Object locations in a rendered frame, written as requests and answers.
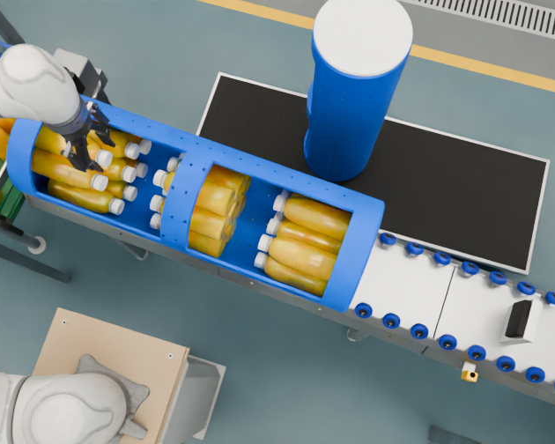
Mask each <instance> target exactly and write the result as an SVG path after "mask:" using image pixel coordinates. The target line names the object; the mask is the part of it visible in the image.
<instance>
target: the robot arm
mask: <svg viewBox="0 0 555 444"><path fill-rule="evenodd" d="M91 115H92V116H93V117H94V118H95V119H96V120H97V121H98V122H100V124H99V125H98V124H94V123H92V117H91ZM0 118H20V119H27V120H33V121H37V122H39V121H41V122H43V123H44V124H45V125H46V126H47V127H48V128H49V129H50V130H52V131H53V132H55V133H57V134H60V135H61V136H62V137H63V138H64V139H65V143H66V144H67V146H66V148H65V150H61V152H60V154H61V155H62V156H64V157H66V158H67V160H68V161H69V162H70V163H71V164H72V165H73V166H74V167H75V169H77V170H79V171H82V172H84V173H86V171H87V169H89V170H92V171H93V170H96V171H98V172H101V173H103V171H104V170H103V169H102V168H101V166H100V165H99V164H98V163H97V162H96V161H95V160H93V159H91V158H90V155H89V152H88V149H87V145H88V143H87V140H86V137H87V135H88V133H89V132H90V130H95V132H94V133H95V134H96V135H97V136H98V138H99V139H100V140H101V141H102V143H103V144H106V145H109V146H112V147H115V143H114V142H113V140H112V139H111V138H110V137H109V136H110V131H111V129H108V128H107V125H109V123H110V120H109V119H108V118H107V117H106V116H105V115H104V114H103V113H102V112H101V111H100V109H99V106H98V104H97V103H95V102H92V101H89V100H86V101H85V102H84V100H83V99H82V98H81V96H80V95H79V93H78V91H77V88H76V86H75V84H74V82H73V80H72V78H71V76H70V75H69V73H68V72H67V70H66V69H65V68H64V67H63V66H62V65H61V64H60V63H59V62H58V61H57V60H56V59H55V58H54V57H53V56H52V55H51V54H49V53H48V52H47V51H45V50H43V49H42V48H39V47H36V46H34V45H31V44H18V45H15V46H12V47H10V48H8V49H7V50H6V51H5V52H4V53H3V55H2V56H1V58H0ZM73 146H74V147H75V150H76V151H75V152H74V150H73ZM76 153H77V154H76ZM149 395H150V390H149V388H148V387H147V386H146V385H143V384H138V383H135V382H133V381H131V380H129V379H127V378H125V377H124V376H122V375H120V374H118V373H117V372H115V371H113V370H111V369H109V368H108V367H106V366H103V365H102V364H101V363H99V362H98V361H97V360H96V359H95V358H94V357H93V356H92V355H90V354H85V355H83V356H81V358H80V359H79V362H78V367H77V370H76V371H75V373H74V374H51V375H35V376H26V375H16V374H5V373H0V444H119V442H120V440H121V439H122V436H123V435H124V434H127V435H129V436H131V437H134V438H137V439H140V440H143V439H144V437H145V435H146V434H147V431H148V430H147V429H146V428H145V427H144V426H142V425H141V424H140V423H138V422H137V421H136V420H135V419H134V416H135V414H136V412H137V410H138V408H139V406H140V404H141V403H142V402H143V401H144V400H145V399H146V398H147V397H148V396H149Z"/></svg>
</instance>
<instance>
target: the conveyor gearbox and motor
mask: <svg viewBox="0 0 555 444"><path fill-rule="evenodd" d="M53 57H54V58H55V59H56V60H57V61H58V62H59V63H60V64H61V65H62V66H65V67H66V68H67V69H69V70H70V71H74V73H76V75H77V76H78V78H79V80H80V81H81V82H82V84H83V85H84V87H85V91H84V93H83V94H82V95H84V96H86V97H89V98H92V99H94V100H98V101H101V102H104V103H107V104H109V105H111V106H112V104H111V102H110V101H109V99H108V97H107V95H106V94H105V92H104V91H103V90H104V88H105V86H106V84H107V82H108V80H107V77H106V76H105V74H104V72H103V71H102V70H101V69H98V68H95V67H93V65H92V63H91V62H90V60H89V58H88V57H87V56H82V55H78V54H75V53H72V52H70V51H67V50H65V49H64V48H58V49H57V50H56V52H55V53H54V55H53Z"/></svg>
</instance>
